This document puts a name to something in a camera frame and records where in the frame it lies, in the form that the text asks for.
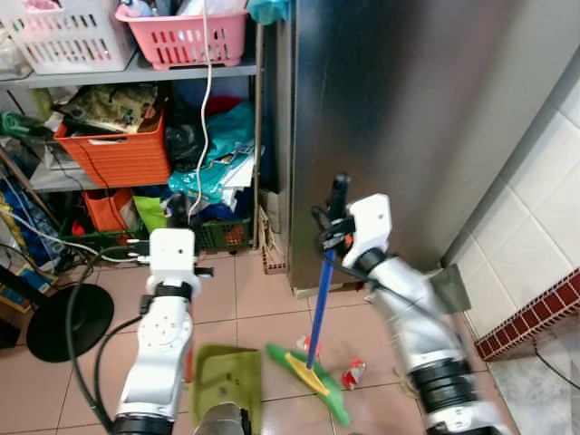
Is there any green broom with blue handle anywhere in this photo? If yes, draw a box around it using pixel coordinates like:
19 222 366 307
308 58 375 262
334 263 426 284
265 246 352 428

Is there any green dustpan with red handle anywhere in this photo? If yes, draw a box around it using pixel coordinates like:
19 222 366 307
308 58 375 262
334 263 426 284
184 304 265 435

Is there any dark green plastic crate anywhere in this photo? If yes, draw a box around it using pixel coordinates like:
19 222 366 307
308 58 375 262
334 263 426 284
194 217 254 254

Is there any yellow green bag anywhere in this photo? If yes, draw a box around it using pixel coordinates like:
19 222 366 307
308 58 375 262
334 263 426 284
133 194 170 234

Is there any stainless steel cabinet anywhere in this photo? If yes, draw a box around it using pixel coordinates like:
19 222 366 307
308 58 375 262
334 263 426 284
275 0 580 297

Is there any small orange plastic bin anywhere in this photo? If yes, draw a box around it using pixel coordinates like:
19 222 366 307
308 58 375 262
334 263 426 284
82 188 139 234

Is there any teal plastic bag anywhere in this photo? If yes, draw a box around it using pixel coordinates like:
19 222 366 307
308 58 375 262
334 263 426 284
167 101 258 207

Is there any black plastic bag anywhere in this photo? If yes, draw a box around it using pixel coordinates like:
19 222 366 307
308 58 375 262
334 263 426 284
163 121 207 166

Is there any grey cabinet foot wedge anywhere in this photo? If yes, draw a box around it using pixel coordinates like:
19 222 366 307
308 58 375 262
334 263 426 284
429 266 473 315

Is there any large orange plastic basket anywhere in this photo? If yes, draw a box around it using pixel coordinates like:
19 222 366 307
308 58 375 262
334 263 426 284
53 112 174 189

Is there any black round stand base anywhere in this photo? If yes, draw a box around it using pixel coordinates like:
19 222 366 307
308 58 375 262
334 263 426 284
25 282 115 364

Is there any red white crumpled wrapper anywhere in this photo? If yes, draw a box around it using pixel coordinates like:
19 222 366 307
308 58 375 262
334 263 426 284
341 359 368 392

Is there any printed snack bag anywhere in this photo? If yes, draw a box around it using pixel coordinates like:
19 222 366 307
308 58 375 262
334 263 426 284
60 85 161 135

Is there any teal cloth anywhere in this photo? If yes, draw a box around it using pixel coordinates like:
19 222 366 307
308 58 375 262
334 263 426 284
246 0 292 25

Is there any grey metal shelf rack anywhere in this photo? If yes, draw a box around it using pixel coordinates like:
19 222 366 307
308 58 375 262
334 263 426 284
0 18 266 273

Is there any pink plastic basket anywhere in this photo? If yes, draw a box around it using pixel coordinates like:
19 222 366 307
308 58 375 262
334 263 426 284
115 4 248 72

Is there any white plastic basket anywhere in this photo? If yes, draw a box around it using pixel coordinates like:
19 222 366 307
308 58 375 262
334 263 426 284
0 0 138 75

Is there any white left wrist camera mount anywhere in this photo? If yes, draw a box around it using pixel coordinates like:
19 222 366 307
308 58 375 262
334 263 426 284
147 227 199 290

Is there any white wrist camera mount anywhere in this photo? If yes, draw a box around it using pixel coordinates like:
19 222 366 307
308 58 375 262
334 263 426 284
147 227 199 290
343 194 393 266

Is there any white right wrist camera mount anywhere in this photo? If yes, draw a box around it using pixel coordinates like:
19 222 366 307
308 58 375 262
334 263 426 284
343 194 393 266

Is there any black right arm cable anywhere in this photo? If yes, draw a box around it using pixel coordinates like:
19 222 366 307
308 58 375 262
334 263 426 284
315 243 429 338

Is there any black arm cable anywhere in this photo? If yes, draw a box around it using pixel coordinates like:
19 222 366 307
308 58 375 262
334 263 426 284
64 238 153 429
315 243 429 338

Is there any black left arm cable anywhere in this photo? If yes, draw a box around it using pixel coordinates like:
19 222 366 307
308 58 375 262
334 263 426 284
64 238 153 429

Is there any white hanging cable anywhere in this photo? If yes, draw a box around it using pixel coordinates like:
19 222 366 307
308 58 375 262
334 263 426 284
185 0 216 221

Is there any thin black floor cable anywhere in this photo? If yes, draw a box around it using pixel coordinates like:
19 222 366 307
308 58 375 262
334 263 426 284
533 343 580 392

